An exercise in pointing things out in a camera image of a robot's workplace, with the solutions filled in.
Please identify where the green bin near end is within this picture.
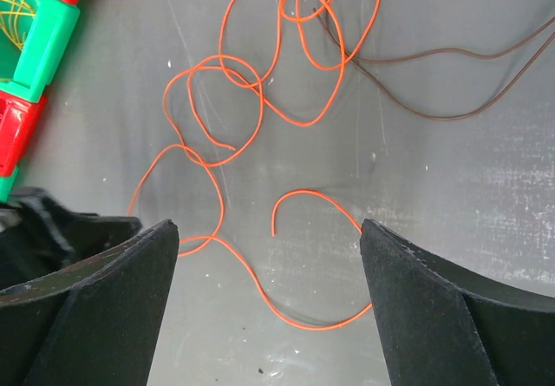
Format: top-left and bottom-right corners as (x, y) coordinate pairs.
(0, 167), (19, 203)

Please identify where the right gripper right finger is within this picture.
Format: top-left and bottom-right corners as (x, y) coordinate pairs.
(360, 219), (554, 385)

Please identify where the orange cable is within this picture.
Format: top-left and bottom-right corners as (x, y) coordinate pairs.
(126, 0), (382, 330)

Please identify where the yellow cable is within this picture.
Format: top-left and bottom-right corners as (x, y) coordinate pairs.
(0, 0), (36, 51)

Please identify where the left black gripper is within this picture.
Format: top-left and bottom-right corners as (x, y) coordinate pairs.
(1, 186), (142, 289)

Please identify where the brown cable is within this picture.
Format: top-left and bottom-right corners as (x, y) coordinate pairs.
(275, 0), (555, 121)

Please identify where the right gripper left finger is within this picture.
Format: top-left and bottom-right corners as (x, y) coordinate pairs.
(1, 220), (179, 385)

